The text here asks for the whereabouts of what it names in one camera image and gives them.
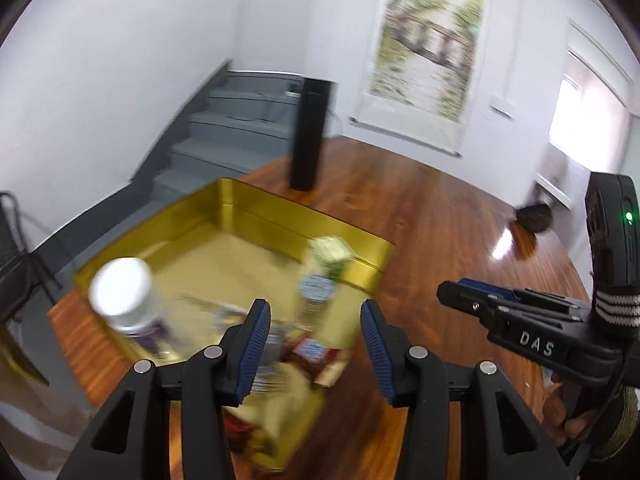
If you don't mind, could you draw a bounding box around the brown snack packet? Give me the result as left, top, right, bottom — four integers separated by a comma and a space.
285, 337, 351, 386

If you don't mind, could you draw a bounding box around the tall black cylinder flask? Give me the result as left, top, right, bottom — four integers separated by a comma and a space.
290, 77, 332, 192

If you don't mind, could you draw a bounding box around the brown patterned pouch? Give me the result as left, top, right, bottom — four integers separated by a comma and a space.
515, 203, 553, 235

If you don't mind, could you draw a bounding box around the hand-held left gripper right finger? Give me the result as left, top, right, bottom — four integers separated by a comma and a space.
360, 299, 571, 480

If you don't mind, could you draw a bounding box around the striped black cuff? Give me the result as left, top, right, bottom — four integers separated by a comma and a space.
592, 290, 640, 330

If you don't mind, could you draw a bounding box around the bright window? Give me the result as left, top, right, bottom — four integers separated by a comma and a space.
547, 77, 631, 173

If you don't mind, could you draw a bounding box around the brown jar with pale lid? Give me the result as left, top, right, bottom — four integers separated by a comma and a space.
89, 257, 173, 366

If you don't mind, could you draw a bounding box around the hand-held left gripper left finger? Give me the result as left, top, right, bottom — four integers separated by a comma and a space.
57, 299, 272, 480

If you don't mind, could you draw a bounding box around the black chair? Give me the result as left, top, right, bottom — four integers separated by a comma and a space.
0, 191, 63, 321

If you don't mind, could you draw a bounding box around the person's right hand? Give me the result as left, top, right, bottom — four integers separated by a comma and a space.
542, 372, 600, 442

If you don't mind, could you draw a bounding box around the landscape scroll painting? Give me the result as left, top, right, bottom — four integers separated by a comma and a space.
350, 0, 493, 158

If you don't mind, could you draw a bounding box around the gold tin container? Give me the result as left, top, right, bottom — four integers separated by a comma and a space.
74, 177, 396, 473

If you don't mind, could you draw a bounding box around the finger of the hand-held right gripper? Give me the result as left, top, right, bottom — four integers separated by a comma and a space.
436, 282, 501, 328
457, 279, 592, 319

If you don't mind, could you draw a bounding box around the white sink counter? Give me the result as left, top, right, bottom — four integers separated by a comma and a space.
535, 172, 573, 208

